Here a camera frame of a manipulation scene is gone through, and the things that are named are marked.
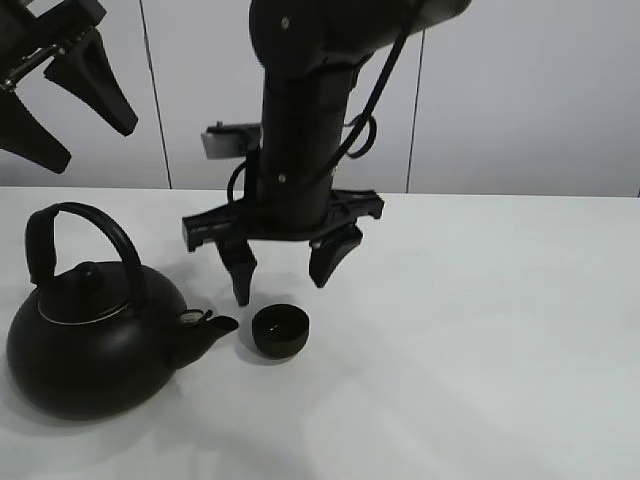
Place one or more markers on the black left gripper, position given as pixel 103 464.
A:
pixel 27 40

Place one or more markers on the black round tea kettle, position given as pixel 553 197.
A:
pixel 103 337

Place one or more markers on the small black teacup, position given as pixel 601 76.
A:
pixel 280 331

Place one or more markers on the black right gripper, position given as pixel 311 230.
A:
pixel 333 234

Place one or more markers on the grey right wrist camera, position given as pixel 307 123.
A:
pixel 226 141

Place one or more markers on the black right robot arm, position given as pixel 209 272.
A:
pixel 326 65

